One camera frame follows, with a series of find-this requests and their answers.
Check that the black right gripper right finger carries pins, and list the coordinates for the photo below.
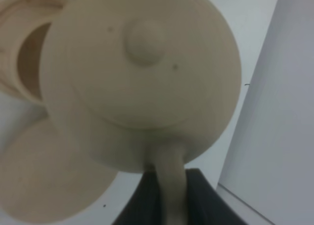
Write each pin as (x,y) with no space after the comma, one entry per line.
(205,206)

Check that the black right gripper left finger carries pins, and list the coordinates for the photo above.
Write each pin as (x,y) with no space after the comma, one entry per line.
(144,207)

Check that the right beige teacup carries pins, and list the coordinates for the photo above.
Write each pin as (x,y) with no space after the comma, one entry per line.
(23,27)

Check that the beige teapot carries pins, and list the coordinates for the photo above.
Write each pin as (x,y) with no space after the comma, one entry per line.
(142,85)

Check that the beige teapot saucer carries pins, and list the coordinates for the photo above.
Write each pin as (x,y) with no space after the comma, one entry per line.
(44,180)

